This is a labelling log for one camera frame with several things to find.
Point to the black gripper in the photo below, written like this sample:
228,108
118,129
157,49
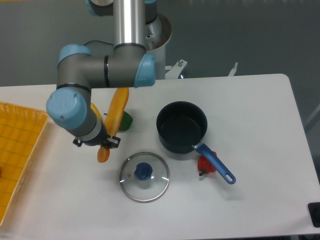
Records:
98,136

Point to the long orange bread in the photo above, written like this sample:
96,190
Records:
116,111

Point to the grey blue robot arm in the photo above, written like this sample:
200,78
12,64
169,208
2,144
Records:
78,72

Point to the yellow bell pepper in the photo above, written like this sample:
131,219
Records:
96,111

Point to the green bell pepper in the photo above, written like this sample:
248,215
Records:
126,122

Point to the glass lid blue knob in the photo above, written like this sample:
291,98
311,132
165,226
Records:
144,177

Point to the yellow woven basket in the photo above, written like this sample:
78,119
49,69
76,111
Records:
20,130

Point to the red bell pepper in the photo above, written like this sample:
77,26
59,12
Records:
204,166

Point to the black object table corner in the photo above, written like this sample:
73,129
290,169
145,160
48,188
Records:
314,211

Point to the dark pot blue handle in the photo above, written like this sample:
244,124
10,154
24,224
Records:
181,126

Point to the white bracket behind table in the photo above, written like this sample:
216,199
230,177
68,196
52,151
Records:
233,70

